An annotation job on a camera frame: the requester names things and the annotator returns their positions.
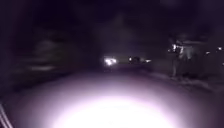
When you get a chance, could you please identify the roadside bushes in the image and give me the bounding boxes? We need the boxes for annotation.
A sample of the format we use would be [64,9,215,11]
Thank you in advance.
[165,34,224,86]

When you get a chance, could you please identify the grey asphalt road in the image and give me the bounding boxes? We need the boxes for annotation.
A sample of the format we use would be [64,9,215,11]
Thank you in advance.
[0,68,224,128]

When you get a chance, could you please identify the vehicle with bright headlights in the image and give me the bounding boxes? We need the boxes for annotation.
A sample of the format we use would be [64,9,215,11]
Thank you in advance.
[102,56,119,67]

